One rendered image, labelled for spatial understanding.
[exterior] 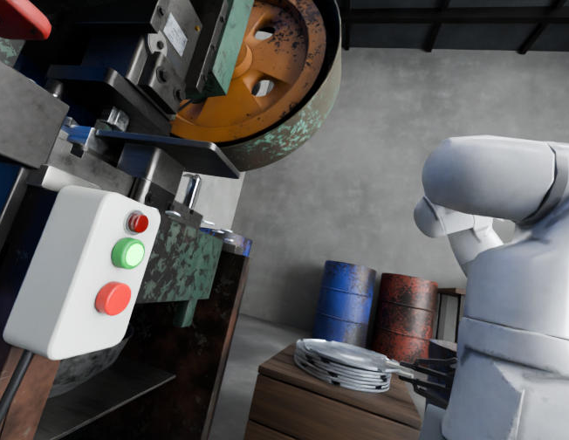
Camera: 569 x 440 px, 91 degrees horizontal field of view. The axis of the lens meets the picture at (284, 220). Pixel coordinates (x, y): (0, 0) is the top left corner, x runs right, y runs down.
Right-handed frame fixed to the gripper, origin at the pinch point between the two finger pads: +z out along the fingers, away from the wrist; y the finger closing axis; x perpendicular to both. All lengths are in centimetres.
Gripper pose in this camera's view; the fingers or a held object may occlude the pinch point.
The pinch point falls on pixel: (399, 369)
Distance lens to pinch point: 92.1
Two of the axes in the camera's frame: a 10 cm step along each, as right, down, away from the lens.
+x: -5.5, -3.0, -7.8
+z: -8.2, 0.0, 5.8
